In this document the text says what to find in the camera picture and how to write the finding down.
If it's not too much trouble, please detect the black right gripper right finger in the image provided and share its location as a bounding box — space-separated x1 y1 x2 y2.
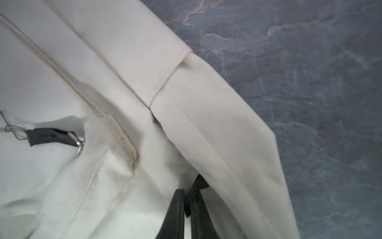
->
190 191 220 239

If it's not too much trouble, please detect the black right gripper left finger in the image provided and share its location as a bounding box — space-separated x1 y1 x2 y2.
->
156 189 185 239

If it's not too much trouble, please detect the cream canvas backpack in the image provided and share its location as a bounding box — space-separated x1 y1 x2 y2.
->
1 1 300 239

